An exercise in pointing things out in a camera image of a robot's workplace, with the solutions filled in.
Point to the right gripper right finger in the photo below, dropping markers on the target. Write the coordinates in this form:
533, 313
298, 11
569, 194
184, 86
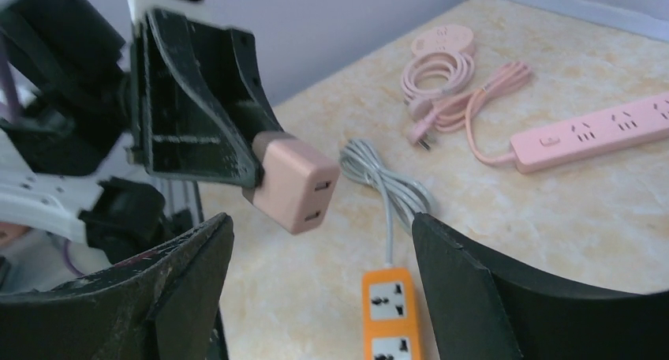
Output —
484, 304

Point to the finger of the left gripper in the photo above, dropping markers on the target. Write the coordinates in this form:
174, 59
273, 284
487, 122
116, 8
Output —
196, 100

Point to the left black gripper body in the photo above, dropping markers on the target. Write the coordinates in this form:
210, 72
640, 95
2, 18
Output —
70, 53

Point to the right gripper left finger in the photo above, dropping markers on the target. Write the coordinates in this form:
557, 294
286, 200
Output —
160, 304

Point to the orange power strip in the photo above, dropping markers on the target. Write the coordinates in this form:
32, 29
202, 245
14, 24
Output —
390, 314

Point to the pink brown charger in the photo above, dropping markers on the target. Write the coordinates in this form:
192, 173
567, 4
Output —
298, 181

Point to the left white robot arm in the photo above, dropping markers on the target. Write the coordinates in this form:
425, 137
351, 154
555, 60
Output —
117, 209

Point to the pink round power strip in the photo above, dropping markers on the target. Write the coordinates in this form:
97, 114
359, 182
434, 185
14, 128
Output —
442, 65

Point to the pink long power strip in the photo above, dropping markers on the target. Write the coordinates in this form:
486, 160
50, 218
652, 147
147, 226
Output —
612, 129

